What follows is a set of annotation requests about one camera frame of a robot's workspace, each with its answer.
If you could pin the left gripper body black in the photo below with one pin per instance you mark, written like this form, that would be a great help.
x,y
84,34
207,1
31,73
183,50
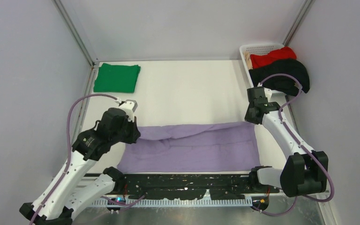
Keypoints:
x,y
127,134

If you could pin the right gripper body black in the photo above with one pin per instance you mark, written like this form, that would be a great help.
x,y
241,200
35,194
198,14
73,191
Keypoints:
x,y
248,116

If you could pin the purple t shirt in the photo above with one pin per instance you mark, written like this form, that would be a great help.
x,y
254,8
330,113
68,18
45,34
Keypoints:
x,y
192,148

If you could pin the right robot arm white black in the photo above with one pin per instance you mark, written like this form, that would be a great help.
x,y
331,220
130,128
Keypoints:
x,y
305,170

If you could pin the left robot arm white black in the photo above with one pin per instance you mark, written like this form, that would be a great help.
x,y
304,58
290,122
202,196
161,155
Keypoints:
x,y
59,204

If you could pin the folded green t shirt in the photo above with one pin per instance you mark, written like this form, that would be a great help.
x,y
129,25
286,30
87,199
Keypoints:
x,y
116,78

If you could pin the beige t shirt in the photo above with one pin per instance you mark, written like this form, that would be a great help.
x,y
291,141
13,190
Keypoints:
x,y
248,60

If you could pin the black t shirt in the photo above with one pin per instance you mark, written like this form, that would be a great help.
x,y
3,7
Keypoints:
x,y
280,75

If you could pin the white plastic basket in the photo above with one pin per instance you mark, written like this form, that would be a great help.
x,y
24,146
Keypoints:
x,y
257,49

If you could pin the red t shirt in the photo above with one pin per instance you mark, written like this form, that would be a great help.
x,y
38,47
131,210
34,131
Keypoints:
x,y
259,61

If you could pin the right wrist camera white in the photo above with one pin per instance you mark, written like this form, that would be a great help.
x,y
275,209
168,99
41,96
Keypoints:
x,y
268,94

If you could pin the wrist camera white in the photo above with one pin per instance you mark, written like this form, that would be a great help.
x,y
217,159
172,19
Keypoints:
x,y
268,94
129,107

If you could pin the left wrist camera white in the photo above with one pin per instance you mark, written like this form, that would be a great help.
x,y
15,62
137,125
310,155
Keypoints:
x,y
129,107

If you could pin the aluminium frame rail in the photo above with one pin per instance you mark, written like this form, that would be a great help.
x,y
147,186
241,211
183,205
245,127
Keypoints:
x,y
98,187

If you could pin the left corner metal post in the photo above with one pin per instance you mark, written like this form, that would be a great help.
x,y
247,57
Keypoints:
x,y
73,30

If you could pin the corner metal post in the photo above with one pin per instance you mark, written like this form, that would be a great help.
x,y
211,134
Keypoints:
x,y
301,15
73,30

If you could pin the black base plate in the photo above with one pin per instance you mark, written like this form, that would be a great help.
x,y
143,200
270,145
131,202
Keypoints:
x,y
188,186

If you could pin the white slotted cable duct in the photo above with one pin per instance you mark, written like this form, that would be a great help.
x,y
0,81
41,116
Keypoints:
x,y
206,201

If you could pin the right corner metal post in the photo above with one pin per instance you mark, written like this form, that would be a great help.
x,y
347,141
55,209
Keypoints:
x,y
301,15

